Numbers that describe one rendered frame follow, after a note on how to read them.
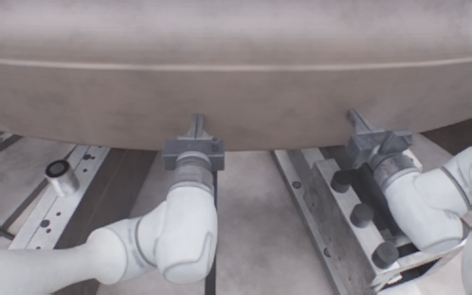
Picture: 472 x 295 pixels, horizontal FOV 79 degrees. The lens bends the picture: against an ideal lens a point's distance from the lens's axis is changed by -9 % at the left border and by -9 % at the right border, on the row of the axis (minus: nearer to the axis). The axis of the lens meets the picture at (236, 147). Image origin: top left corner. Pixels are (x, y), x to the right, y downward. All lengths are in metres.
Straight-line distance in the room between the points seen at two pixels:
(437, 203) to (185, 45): 0.62
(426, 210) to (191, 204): 0.42
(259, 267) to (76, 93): 0.89
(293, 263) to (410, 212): 0.74
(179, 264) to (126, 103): 0.44
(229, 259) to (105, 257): 0.78
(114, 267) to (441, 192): 0.60
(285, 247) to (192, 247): 0.86
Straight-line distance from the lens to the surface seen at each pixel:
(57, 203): 1.09
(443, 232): 0.64
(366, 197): 1.09
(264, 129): 0.81
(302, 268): 1.30
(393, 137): 0.70
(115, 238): 0.59
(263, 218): 1.39
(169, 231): 0.52
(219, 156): 0.65
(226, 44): 0.76
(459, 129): 2.01
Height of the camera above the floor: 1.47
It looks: 44 degrees down
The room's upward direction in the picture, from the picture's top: 3 degrees clockwise
